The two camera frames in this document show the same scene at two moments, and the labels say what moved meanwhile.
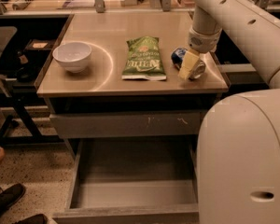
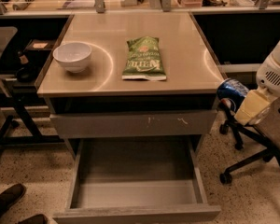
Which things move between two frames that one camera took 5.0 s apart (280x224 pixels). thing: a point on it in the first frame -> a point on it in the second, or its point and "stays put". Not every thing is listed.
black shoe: (1, 203) stays put
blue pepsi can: (187, 63) -> (233, 91)
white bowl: (73, 56) stays put
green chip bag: (144, 60) stays put
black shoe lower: (39, 218) stays put
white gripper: (203, 42) -> (273, 77)
